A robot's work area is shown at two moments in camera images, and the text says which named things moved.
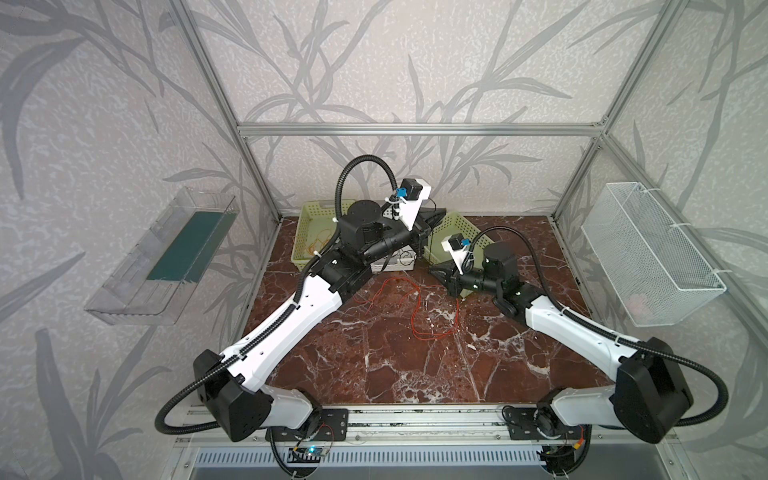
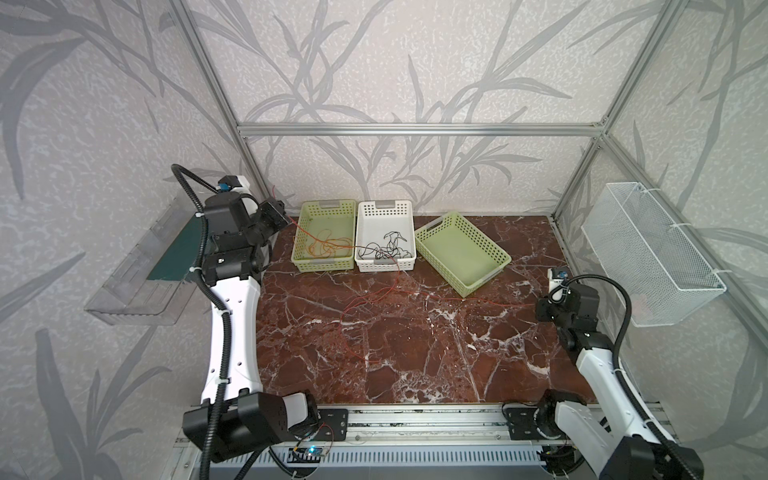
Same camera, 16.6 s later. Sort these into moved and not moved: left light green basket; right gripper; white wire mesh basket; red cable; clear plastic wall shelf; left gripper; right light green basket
Moved: right gripper; left gripper; red cable
Not moved: right light green basket; left light green basket; clear plastic wall shelf; white wire mesh basket
